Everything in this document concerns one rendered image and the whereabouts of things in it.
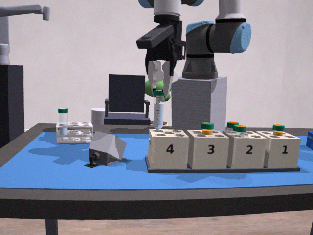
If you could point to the blue bench mat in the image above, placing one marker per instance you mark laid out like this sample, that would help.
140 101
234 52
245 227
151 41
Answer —
47 165

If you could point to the beige bucket adapter block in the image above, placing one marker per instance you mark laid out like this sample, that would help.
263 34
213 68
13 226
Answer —
168 149
281 151
207 151
246 152

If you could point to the blue tube rack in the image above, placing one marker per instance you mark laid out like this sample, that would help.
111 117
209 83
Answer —
310 140

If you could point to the white tube rack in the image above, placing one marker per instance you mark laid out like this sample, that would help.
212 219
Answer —
76 136

